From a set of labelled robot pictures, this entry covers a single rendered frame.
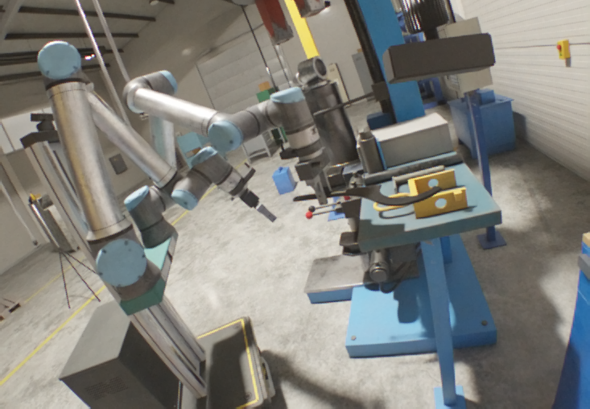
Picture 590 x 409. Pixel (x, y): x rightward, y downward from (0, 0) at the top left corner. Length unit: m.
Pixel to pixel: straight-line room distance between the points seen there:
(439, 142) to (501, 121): 2.68
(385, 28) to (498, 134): 2.62
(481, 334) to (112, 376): 1.80
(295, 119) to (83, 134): 0.60
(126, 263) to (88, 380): 0.80
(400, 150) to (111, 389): 1.68
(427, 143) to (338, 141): 0.62
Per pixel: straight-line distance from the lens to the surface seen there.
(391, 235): 0.86
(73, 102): 0.93
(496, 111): 3.91
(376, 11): 1.68
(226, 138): 0.78
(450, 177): 1.02
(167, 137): 1.39
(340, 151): 1.75
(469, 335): 1.79
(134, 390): 1.58
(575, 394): 1.41
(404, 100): 1.69
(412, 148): 1.31
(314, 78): 1.74
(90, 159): 0.91
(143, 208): 1.52
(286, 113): 0.81
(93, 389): 1.63
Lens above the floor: 1.52
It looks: 17 degrees down
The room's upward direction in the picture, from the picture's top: 22 degrees counter-clockwise
